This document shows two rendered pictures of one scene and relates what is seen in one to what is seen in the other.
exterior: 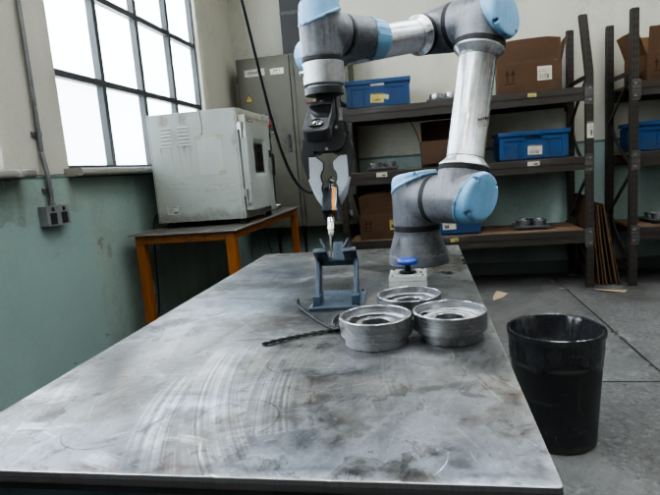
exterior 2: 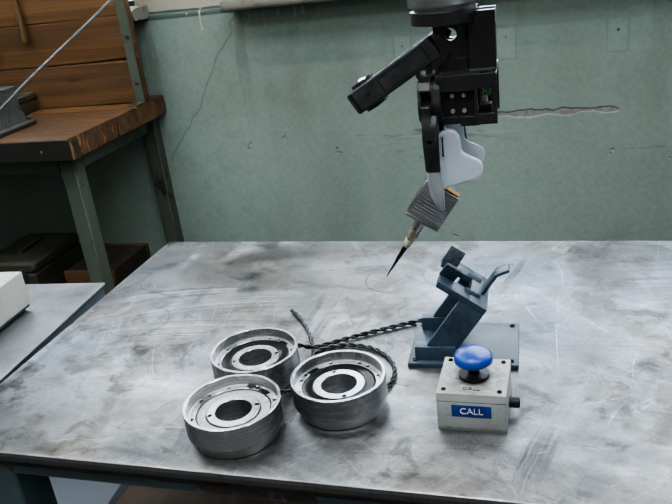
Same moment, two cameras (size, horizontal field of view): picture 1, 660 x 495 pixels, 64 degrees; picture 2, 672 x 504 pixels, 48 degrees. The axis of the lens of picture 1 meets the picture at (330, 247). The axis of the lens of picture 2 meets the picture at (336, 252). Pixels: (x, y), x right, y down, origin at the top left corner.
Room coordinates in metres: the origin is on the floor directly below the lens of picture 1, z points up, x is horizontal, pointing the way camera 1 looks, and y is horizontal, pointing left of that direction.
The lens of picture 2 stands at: (0.96, -0.82, 1.28)
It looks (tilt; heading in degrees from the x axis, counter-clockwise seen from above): 23 degrees down; 98
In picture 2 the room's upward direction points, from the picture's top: 7 degrees counter-clockwise
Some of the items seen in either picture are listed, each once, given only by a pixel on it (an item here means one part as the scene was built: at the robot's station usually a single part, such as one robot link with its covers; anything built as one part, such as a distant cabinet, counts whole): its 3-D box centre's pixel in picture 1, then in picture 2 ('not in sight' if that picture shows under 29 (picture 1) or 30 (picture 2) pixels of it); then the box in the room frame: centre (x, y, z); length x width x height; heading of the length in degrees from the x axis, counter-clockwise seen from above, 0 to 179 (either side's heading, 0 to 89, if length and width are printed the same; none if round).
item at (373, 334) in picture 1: (375, 327); (256, 363); (0.74, -0.06, 0.82); 0.10 x 0.10 x 0.04
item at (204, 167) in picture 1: (222, 168); not in sight; (3.31, 0.63, 1.10); 0.62 x 0.61 x 0.65; 170
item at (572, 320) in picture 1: (555, 382); not in sight; (1.83, -0.79, 0.21); 0.34 x 0.34 x 0.43
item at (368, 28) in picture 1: (356, 39); not in sight; (1.06, -0.08, 1.30); 0.11 x 0.11 x 0.08; 38
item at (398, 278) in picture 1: (409, 282); (480, 392); (1.00, -0.15, 0.82); 0.08 x 0.07 x 0.05; 170
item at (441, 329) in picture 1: (450, 322); (234, 416); (0.73, -0.16, 0.82); 0.10 x 0.10 x 0.04
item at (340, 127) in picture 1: (327, 122); (455, 67); (0.99, -0.01, 1.14); 0.09 x 0.08 x 0.12; 172
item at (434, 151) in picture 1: (443, 142); not in sight; (4.34, -0.99, 1.19); 0.52 x 0.42 x 0.38; 80
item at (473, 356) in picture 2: (408, 270); (473, 371); (0.99, -0.15, 0.85); 0.04 x 0.04 x 0.05
